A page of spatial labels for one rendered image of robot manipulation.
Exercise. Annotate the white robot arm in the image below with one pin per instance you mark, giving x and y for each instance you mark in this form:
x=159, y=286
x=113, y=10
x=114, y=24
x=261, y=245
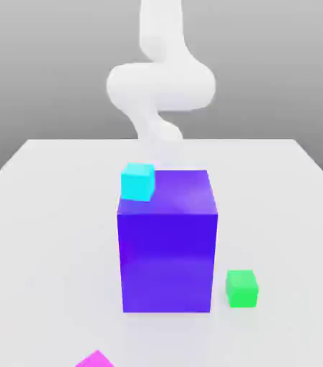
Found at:
x=161, y=86

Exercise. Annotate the small cyan cube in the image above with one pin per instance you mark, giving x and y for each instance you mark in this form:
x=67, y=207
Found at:
x=137, y=183

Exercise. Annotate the small green cube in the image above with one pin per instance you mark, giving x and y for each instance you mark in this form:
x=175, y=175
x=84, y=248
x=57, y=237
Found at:
x=242, y=289

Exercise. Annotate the small magenta cube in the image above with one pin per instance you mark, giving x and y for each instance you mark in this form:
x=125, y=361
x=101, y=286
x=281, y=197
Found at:
x=96, y=360

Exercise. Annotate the large purple box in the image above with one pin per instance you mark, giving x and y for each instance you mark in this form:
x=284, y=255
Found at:
x=167, y=258

